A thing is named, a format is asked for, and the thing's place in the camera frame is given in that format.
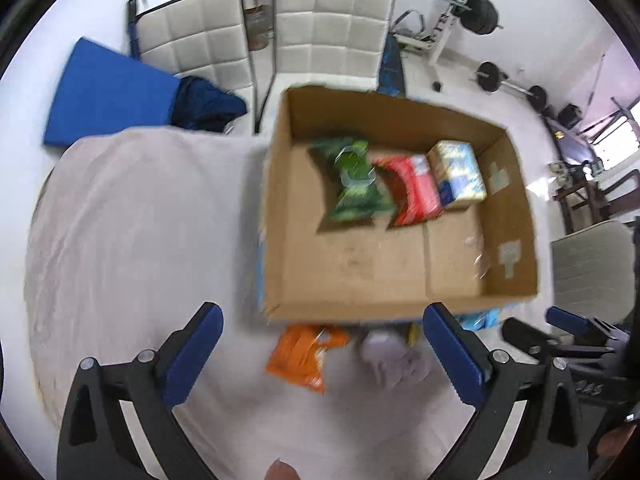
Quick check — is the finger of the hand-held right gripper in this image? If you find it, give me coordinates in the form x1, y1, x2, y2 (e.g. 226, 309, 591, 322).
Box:
501, 317, 617, 361
545, 306, 632, 347

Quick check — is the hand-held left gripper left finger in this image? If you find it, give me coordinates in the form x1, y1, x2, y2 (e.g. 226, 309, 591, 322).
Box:
56, 301, 224, 480

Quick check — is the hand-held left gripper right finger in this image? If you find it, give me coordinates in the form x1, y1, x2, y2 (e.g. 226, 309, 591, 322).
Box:
422, 302, 589, 480

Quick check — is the pale purple soft packet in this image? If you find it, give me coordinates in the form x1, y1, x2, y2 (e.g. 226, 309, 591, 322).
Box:
357, 329, 434, 391

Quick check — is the orange snack packet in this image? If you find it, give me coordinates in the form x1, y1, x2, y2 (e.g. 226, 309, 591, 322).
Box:
265, 324, 351, 395

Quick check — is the brown cardboard box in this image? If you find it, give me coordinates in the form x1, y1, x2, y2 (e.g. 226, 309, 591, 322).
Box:
257, 86, 541, 324

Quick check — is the red soft packet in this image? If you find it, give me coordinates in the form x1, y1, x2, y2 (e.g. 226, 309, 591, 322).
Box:
372, 154, 445, 229

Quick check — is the person's right hand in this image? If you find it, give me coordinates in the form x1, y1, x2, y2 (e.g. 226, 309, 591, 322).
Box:
594, 410, 640, 471

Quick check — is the person's left hand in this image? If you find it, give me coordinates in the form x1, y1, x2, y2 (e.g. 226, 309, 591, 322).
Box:
265, 459, 297, 480

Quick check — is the light blue packet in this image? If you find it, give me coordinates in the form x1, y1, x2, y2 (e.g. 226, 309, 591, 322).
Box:
457, 308, 502, 332

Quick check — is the beige mesh chair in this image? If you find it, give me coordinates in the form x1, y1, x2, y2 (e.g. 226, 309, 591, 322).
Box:
550, 220, 637, 322

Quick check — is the dark wooden furniture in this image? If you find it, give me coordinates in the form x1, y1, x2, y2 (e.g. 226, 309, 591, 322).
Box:
549, 159, 640, 233

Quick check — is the pale pink tablecloth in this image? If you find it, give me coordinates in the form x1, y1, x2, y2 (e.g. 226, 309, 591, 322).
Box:
22, 127, 606, 480

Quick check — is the yellow and blue packet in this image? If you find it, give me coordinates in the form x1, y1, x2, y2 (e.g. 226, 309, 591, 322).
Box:
426, 140, 488, 210

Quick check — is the bright window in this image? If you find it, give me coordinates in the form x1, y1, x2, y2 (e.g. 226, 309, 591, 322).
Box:
594, 110, 640, 172

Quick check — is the green snack packet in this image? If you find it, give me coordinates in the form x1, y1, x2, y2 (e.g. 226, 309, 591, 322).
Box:
307, 136, 396, 227

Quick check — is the dark blue cloth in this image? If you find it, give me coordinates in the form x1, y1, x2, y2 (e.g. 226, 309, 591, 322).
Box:
172, 76, 249, 134

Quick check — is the black barbell on floor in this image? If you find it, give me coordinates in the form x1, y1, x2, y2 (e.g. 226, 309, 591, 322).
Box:
474, 61, 549, 112

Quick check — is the blue foam mat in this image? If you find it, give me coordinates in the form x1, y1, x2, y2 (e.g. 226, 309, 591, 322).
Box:
42, 36, 182, 149

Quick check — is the blue printed bag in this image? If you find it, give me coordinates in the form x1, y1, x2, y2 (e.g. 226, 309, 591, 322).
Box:
377, 35, 405, 97

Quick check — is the white quilted chair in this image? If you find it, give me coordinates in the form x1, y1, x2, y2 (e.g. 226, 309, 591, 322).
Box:
125, 0, 258, 133
255, 0, 399, 132

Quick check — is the white weight bench rack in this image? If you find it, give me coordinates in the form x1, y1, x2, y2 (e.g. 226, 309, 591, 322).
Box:
392, 0, 488, 92

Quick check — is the black barbell on rack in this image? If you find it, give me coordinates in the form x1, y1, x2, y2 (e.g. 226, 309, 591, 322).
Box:
452, 0, 504, 37

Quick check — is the blue stick with silver cap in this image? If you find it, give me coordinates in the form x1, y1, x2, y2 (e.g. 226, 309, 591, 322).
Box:
126, 0, 147, 59

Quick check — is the brown glass jar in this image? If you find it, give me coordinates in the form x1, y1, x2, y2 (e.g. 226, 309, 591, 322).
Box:
243, 2, 276, 51

